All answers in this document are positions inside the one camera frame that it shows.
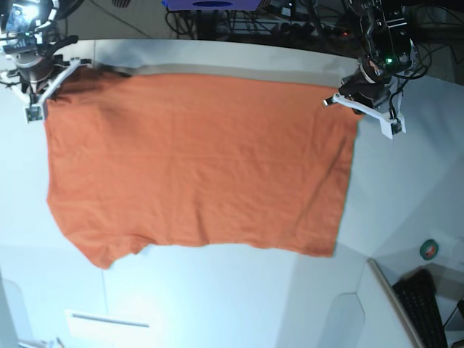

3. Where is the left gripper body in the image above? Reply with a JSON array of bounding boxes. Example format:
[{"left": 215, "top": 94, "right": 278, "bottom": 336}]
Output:
[{"left": 339, "top": 61, "right": 392, "bottom": 107}]

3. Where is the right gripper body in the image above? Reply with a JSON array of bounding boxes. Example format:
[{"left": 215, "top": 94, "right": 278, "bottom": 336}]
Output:
[{"left": 14, "top": 51, "right": 56, "bottom": 91}]

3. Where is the orange t-shirt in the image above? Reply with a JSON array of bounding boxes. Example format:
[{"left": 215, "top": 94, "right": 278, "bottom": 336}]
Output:
[{"left": 44, "top": 68, "right": 359, "bottom": 269}]

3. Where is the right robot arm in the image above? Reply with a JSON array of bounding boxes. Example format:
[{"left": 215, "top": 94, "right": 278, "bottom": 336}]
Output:
[{"left": 1, "top": 0, "right": 83, "bottom": 94}]

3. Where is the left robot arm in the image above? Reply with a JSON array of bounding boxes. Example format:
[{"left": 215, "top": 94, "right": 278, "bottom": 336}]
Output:
[{"left": 339, "top": 1, "right": 428, "bottom": 107}]

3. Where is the blue box with oval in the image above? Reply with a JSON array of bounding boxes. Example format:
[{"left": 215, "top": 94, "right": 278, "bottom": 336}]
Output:
[{"left": 162, "top": 0, "right": 261, "bottom": 11}]

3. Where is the green tape roll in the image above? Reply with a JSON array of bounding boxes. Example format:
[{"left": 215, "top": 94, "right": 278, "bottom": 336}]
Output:
[{"left": 419, "top": 239, "right": 439, "bottom": 261}]

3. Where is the black keyboard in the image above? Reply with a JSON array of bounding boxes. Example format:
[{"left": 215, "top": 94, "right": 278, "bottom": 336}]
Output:
[{"left": 393, "top": 268, "right": 447, "bottom": 348}]

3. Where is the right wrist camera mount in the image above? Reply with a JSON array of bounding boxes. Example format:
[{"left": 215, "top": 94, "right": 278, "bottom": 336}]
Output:
[{"left": 1, "top": 54, "right": 92, "bottom": 123}]

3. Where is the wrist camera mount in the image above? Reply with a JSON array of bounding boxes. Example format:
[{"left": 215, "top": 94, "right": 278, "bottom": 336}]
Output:
[
  {"left": 322, "top": 93, "right": 406, "bottom": 139},
  {"left": 1, "top": 54, "right": 92, "bottom": 123}
]

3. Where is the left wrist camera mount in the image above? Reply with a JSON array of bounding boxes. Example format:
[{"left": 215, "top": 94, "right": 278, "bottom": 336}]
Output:
[{"left": 322, "top": 93, "right": 406, "bottom": 139}]

